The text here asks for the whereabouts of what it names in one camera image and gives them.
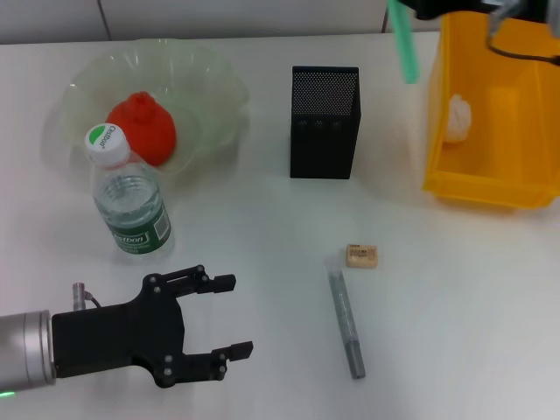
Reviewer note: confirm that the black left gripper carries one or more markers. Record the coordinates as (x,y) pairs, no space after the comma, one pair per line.
(118,337)

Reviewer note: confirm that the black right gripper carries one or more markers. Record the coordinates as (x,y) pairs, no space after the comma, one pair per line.
(442,8)

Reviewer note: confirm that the green pen white cap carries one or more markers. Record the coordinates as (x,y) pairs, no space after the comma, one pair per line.
(404,44)

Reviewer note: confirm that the white paper ball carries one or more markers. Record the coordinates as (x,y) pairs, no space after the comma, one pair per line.
(458,120)

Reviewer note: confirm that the grey marker pen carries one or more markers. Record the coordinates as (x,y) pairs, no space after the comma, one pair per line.
(345,319)

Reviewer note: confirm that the clear water bottle green label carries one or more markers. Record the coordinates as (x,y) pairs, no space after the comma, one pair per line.
(131,210)

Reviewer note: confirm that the beige eraser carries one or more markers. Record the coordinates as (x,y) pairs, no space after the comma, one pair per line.
(361,256)

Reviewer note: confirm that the orange fruit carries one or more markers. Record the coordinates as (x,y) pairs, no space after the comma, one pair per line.
(144,127)

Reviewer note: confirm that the black mesh pen holder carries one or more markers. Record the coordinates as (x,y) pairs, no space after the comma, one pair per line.
(324,122)

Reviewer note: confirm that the green glass fruit plate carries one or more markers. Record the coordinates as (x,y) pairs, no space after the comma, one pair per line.
(201,96)

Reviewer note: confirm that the yellow plastic bin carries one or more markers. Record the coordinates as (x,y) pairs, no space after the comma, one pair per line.
(494,131)

